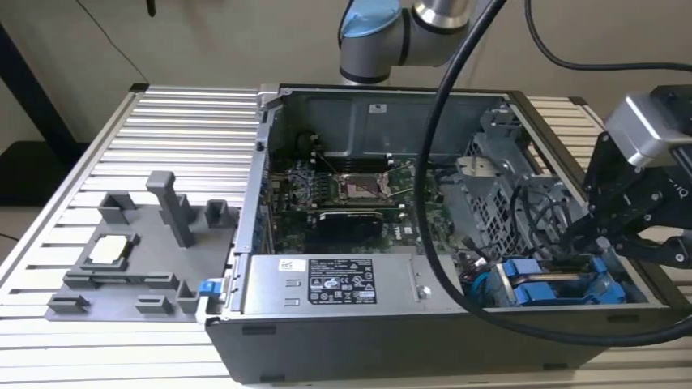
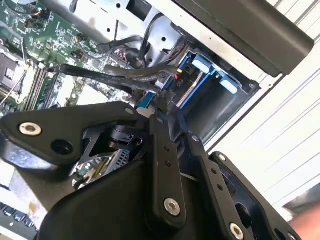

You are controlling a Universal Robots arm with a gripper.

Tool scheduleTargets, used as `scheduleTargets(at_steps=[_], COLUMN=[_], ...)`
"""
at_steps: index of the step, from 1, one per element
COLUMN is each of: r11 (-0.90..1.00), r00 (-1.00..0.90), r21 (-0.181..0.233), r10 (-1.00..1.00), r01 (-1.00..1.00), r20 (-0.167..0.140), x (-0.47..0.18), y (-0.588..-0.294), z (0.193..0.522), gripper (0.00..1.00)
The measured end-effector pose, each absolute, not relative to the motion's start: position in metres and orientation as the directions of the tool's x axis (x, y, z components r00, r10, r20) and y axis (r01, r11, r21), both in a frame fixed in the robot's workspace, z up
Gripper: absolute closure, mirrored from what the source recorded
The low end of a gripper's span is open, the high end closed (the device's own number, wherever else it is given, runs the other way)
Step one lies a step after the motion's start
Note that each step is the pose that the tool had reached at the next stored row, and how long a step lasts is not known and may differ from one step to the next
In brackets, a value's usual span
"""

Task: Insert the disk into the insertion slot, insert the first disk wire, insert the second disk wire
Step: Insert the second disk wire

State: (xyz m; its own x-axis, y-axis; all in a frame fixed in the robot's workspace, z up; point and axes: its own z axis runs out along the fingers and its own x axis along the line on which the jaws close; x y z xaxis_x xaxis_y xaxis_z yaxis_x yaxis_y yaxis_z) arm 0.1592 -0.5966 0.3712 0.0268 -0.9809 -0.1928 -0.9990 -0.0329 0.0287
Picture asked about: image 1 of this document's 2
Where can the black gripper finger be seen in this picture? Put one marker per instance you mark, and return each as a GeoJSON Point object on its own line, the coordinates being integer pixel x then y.
{"type": "Point", "coordinates": [617, 194]}
{"type": "Point", "coordinates": [665, 253]}

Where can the hard disk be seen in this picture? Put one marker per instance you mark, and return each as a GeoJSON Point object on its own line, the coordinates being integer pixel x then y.
{"type": "Point", "coordinates": [522, 268]}

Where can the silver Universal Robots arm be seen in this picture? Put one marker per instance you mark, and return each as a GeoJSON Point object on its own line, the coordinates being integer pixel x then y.
{"type": "Point", "coordinates": [367, 48]}

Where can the metal disk bay cage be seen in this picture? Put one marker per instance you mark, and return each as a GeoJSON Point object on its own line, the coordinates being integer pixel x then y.
{"type": "Point", "coordinates": [487, 215]}

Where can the green motherboard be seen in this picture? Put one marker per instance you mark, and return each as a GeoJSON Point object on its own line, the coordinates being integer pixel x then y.
{"type": "Point", "coordinates": [401, 227]}

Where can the CPU socket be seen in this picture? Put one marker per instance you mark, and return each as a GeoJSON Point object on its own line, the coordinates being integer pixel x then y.
{"type": "Point", "coordinates": [357, 190]}

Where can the black graphics card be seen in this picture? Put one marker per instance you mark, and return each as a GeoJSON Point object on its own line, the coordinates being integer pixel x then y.
{"type": "Point", "coordinates": [346, 227]}

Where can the locking lever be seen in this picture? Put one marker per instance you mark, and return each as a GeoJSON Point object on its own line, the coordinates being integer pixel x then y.
{"type": "Point", "coordinates": [327, 163]}

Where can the open black PC case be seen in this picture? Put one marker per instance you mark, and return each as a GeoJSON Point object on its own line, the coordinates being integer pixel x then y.
{"type": "Point", "coordinates": [379, 348]}

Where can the silver power supply unit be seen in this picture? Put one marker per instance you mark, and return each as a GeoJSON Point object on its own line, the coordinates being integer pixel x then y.
{"type": "Point", "coordinates": [270, 283]}

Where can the blue case latch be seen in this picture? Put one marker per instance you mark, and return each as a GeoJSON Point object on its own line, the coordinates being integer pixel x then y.
{"type": "Point", "coordinates": [209, 288]}

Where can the grey parts rack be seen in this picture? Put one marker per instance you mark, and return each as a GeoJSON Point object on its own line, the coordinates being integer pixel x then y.
{"type": "Point", "coordinates": [151, 251]}

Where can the silver CPU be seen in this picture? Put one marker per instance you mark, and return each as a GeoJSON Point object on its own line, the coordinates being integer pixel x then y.
{"type": "Point", "coordinates": [111, 248]}

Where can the black hanging tool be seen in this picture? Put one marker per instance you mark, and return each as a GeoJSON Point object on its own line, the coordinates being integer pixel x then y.
{"type": "Point", "coordinates": [151, 8]}

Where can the black box on floor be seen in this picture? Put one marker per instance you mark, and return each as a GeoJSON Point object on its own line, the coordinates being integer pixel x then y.
{"type": "Point", "coordinates": [33, 174]}

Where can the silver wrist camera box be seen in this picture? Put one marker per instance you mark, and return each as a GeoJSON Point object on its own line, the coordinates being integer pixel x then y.
{"type": "Point", "coordinates": [638, 125]}

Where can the black furniture post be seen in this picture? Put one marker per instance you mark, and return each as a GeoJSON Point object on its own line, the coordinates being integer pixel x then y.
{"type": "Point", "coordinates": [25, 89]}

